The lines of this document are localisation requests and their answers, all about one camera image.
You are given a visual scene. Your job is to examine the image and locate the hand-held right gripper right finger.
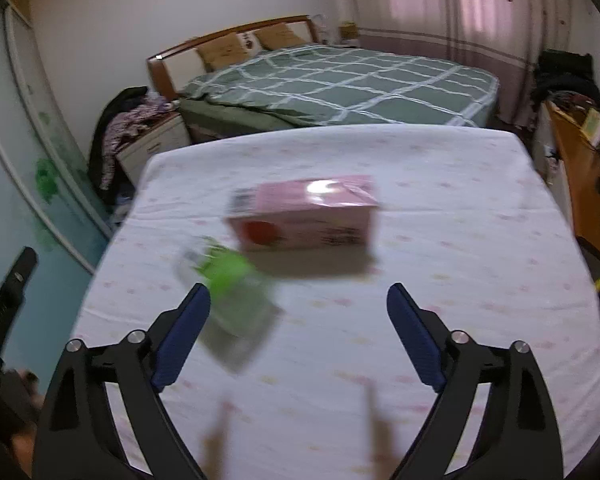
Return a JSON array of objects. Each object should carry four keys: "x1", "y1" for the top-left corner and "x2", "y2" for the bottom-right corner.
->
[{"x1": 386, "y1": 282, "x2": 566, "y2": 480}]

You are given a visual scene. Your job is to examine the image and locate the green label plastic bottle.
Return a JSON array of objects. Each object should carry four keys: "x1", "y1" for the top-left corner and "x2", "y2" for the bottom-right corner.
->
[{"x1": 172, "y1": 236, "x2": 286, "y2": 375}]

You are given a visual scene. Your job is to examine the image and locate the pink curtain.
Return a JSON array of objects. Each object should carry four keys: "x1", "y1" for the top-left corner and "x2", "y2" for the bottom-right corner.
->
[{"x1": 342, "y1": 0, "x2": 596, "y2": 126}]

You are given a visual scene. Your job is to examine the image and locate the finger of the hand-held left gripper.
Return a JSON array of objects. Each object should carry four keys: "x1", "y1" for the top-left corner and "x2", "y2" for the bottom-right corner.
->
[{"x1": 0, "y1": 246, "x2": 40, "y2": 366}]

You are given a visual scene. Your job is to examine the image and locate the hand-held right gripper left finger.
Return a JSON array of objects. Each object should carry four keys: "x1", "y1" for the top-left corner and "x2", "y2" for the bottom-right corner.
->
[{"x1": 32, "y1": 282, "x2": 213, "y2": 480}]

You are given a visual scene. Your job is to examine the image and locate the pink carton box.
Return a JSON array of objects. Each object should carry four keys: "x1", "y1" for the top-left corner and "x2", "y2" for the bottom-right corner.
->
[{"x1": 224, "y1": 174, "x2": 381, "y2": 253}]

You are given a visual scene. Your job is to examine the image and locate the teal wardrobe door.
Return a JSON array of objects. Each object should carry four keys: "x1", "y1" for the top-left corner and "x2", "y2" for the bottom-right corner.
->
[{"x1": 0, "y1": 0, "x2": 113, "y2": 361}]

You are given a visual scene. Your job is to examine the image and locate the green book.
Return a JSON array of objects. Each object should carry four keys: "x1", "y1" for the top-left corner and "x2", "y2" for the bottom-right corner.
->
[{"x1": 580, "y1": 107, "x2": 600, "y2": 143}]

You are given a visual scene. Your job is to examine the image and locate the pile of dark clothes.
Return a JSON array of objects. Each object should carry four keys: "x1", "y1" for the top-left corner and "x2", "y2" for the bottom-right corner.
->
[{"x1": 530, "y1": 49, "x2": 600, "y2": 111}]

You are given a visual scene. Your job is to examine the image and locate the wooden desk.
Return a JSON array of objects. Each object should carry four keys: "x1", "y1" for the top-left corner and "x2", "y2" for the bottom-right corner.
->
[{"x1": 542, "y1": 100, "x2": 600, "y2": 266}]

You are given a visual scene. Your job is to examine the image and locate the white nightstand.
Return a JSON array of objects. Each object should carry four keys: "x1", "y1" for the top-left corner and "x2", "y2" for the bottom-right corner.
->
[{"x1": 117, "y1": 112, "x2": 193, "y2": 186}]

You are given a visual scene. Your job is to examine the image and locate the bed with green checked cover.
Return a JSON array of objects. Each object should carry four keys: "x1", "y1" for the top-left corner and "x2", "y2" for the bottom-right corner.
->
[{"x1": 146, "y1": 15, "x2": 501, "y2": 143}]

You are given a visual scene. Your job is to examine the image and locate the heap of patterned clothes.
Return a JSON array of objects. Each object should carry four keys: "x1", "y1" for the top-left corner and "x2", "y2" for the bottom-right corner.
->
[{"x1": 87, "y1": 86, "x2": 181, "y2": 206}]

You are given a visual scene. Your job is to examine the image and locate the brown pillow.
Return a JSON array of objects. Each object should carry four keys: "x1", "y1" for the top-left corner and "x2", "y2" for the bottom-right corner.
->
[
  {"x1": 254, "y1": 25, "x2": 308, "y2": 52},
  {"x1": 195, "y1": 39, "x2": 253, "y2": 72}
]

